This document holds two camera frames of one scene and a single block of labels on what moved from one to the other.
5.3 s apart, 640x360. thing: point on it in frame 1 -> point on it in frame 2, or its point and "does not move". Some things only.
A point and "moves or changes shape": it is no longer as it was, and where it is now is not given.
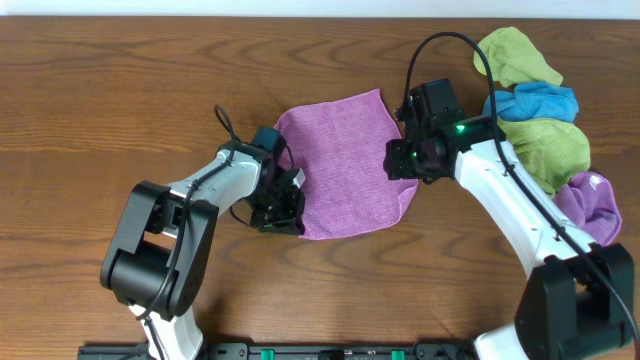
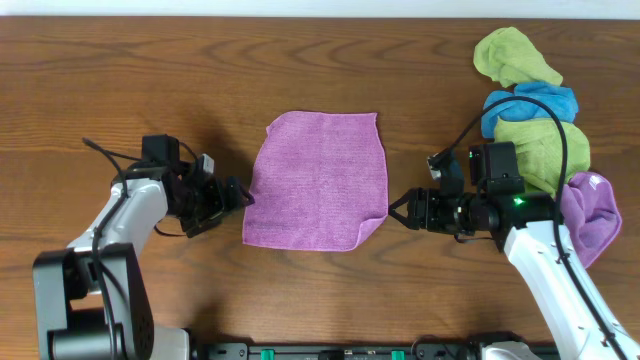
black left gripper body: x=277 y=208 -> x=202 y=204
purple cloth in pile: x=588 y=198 does not move
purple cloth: x=337 y=153 moves or changes shape
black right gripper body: x=409 y=161 -> x=454 y=214
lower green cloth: x=551 y=150 does not move
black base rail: x=342 y=350 does not move
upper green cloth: x=514 y=59 does not move
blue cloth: x=535 y=100 does not move
